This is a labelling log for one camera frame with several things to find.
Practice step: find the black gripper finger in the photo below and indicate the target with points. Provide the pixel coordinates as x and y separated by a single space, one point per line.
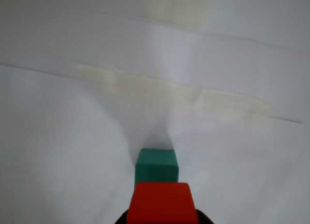
124 218
204 219

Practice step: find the red cube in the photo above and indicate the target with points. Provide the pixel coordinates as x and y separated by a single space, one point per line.
162 204

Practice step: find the teal blue cube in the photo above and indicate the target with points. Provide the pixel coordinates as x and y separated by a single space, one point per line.
157 166

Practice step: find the small white paper sheet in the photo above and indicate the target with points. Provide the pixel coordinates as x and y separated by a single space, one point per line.
60 149

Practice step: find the beige masking tape strip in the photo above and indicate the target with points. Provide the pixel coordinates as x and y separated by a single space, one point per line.
181 98

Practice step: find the large white paper sheet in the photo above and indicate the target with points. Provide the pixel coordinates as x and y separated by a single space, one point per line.
48 40

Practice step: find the clear packing tape strip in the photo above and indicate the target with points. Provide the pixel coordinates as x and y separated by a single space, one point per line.
176 8

